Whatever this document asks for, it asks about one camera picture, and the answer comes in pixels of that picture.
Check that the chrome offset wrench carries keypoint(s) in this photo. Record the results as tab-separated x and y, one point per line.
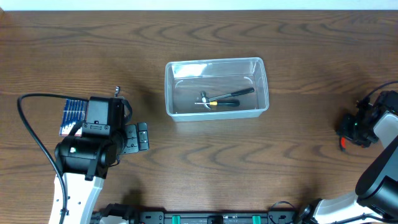
117	90

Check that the black yellow screwdriver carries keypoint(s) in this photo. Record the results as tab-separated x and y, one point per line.
230	103

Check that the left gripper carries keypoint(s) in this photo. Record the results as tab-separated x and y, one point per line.
137	137

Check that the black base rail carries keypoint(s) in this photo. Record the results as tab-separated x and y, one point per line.
118	213

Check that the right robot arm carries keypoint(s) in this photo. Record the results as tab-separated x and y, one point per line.
375	196

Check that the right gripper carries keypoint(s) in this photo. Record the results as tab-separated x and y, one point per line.
347	133

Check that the small black-handled hammer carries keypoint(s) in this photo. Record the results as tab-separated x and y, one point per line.
223	97

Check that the clear plastic container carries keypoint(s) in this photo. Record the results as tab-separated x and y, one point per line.
185	80

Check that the red-handled pliers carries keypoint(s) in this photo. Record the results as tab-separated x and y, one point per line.
342	144

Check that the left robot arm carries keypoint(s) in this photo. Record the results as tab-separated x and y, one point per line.
83	164

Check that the blue precision screwdriver set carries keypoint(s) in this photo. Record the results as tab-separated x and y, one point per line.
74	111

